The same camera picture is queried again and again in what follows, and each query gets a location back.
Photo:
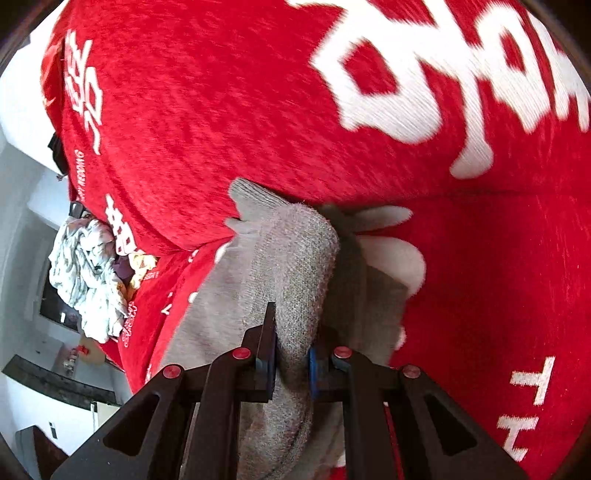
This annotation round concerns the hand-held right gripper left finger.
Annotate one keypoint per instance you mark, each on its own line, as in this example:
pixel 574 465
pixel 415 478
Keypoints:
pixel 267 367

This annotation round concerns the red satin pillow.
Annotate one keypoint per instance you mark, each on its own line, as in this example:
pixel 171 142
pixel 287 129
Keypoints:
pixel 50 90

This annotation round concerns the grey knit sock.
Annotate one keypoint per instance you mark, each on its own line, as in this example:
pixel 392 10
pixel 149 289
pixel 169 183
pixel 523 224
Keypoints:
pixel 286 258

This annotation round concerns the white cabinet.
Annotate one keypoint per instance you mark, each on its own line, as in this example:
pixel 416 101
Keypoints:
pixel 100 413

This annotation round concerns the dark purple cloth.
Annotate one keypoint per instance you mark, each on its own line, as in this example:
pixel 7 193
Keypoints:
pixel 121 267

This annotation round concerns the dark wooden shelf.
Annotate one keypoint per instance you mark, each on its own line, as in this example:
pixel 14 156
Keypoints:
pixel 55 383

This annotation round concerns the red printed blanket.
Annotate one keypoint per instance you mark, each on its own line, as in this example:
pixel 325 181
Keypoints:
pixel 231 115

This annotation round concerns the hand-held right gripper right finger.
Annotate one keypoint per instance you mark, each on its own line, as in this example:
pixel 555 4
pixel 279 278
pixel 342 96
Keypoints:
pixel 316 371

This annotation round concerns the cardboard box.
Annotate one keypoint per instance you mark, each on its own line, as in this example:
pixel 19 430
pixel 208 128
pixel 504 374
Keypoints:
pixel 91 351

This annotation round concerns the floral quilt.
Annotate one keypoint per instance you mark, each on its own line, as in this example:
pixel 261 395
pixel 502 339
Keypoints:
pixel 85 281

